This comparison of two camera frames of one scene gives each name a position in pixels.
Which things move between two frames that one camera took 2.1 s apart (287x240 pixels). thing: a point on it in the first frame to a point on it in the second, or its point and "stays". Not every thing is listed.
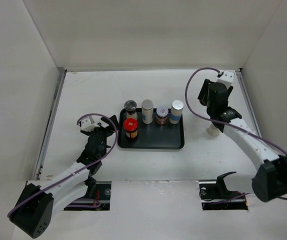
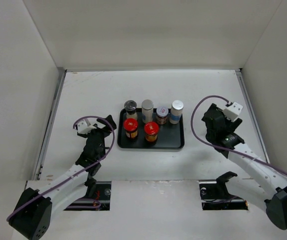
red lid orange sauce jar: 203,102 to 151,130
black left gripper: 109,129 stays
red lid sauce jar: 130,126 stays
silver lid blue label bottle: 176,111 stays
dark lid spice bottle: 130,106 stays
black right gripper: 204,89 to 231,126
